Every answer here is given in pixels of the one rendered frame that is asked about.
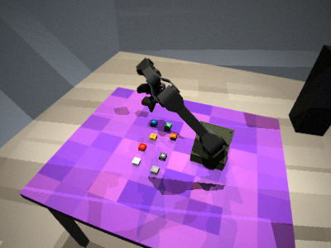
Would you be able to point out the blue block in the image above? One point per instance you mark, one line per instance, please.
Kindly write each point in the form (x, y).
(153, 122)

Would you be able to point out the orange block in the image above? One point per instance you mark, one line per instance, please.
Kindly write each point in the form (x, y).
(173, 136)

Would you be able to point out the green block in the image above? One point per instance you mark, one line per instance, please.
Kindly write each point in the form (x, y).
(168, 125)

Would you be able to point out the yellow block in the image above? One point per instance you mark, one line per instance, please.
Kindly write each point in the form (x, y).
(153, 137)

